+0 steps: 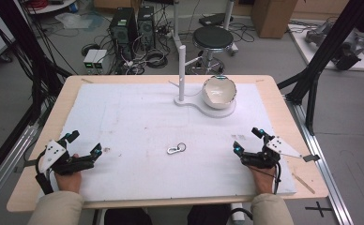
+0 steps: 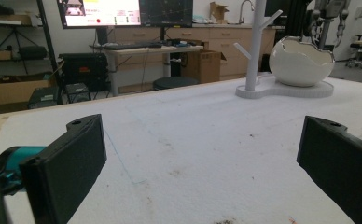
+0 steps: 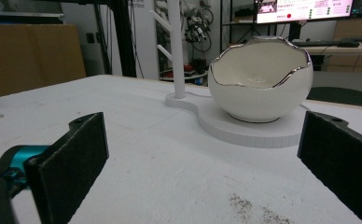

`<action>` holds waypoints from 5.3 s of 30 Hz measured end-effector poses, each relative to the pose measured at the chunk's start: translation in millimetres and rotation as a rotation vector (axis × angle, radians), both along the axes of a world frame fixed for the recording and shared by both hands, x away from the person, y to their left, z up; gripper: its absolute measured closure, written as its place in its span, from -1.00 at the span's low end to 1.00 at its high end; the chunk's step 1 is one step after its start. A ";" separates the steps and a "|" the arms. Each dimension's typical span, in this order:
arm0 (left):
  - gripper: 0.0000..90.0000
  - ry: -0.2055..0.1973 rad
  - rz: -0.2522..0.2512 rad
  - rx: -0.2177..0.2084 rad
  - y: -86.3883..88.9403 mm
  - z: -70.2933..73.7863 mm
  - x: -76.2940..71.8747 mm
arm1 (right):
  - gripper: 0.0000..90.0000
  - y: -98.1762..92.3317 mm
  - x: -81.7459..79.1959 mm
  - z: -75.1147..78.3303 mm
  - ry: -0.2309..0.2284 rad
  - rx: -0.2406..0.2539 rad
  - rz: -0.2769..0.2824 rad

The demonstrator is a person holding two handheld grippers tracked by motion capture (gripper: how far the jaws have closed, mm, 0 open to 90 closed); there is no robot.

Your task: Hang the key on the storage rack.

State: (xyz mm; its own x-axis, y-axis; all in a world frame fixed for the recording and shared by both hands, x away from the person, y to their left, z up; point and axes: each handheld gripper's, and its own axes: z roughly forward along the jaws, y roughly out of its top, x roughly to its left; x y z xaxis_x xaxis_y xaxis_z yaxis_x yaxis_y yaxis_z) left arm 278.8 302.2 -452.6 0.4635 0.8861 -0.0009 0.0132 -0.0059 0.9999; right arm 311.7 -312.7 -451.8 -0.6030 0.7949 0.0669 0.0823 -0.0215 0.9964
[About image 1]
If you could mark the brown cardboard box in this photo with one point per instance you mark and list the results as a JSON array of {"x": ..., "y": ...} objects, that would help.
[{"x": 272, "y": 17}]

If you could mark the person's left leg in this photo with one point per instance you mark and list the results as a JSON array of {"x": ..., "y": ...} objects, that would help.
[{"x": 127, "y": 217}]

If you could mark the white table leg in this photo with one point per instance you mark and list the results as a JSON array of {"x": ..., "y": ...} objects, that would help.
[{"x": 237, "y": 210}]

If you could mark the white power supply box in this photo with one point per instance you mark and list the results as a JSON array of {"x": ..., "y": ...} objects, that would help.
[
  {"x": 101, "y": 59},
  {"x": 90, "y": 59}
]

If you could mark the aluminium rail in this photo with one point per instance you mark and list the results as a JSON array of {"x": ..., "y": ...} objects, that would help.
[
  {"x": 11, "y": 162},
  {"x": 322, "y": 168}
]

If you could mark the white desk frame leg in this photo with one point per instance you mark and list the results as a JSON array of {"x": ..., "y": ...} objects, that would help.
[
  {"x": 230, "y": 18},
  {"x": 176, "y": 22}
]

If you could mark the person's right leg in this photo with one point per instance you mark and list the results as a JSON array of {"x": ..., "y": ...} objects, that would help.
[{"x": 209, "y": 215}]

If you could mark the flat black device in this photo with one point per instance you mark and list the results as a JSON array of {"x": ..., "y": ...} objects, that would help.
[{"x": 216, "y": 19}]

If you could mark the black computer tower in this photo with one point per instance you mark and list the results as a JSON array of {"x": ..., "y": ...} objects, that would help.
[
  {"x": 123, "y": 28},
  {"x": 146, "y": 26}
]

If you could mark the white eggshell-shaped bowl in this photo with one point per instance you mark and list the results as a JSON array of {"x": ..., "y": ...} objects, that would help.
[{"x": 219, "y": 92}]

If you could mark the black round stool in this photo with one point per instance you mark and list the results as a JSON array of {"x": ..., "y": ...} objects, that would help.
[{"x": 213, "y": 38}]

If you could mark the person's leg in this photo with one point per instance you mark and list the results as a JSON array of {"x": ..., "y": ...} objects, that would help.
[
  {"x": 127, "y": 217},
  {"x": 209, "y": 215}
]

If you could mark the person's left hand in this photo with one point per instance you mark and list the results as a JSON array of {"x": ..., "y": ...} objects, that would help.
[{"x": 68, "y": 182}]

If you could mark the grey machine with black parts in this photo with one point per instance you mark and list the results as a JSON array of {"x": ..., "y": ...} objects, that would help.
[{"x": 347, "y": 47}]

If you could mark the person's right hand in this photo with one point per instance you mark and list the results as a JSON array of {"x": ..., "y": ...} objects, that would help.
[{"x": 263, "y": 181}]

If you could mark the black metal frame strut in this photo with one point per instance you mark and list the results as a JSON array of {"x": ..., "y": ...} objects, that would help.
[
  {"x": 20, "y": 40},
  {"x": 324, "y": 47}
]

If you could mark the thin wooden strip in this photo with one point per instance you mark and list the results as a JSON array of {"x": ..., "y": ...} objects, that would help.
[{"x": 303, "y": 182}]

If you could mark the white foam mat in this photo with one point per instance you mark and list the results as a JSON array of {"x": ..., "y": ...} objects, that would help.
[{"x": 145, "y": 125}]

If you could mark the white branched hanger stand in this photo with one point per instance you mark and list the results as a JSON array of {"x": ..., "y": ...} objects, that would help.
[{"x": 182, "y": 78}]

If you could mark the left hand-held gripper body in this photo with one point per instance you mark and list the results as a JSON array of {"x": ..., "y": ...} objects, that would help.
[{"x": 53, "y": 154}]

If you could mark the clear plastic bag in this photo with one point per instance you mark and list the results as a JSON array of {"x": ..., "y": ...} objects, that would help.
[{"x": 77, "y": 21}]

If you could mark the round white table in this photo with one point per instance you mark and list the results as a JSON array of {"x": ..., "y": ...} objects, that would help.
[{"x": 50, "y": 6}]

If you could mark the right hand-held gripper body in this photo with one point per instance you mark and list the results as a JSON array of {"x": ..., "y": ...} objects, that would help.
[{"x": 278, "y": 146}]

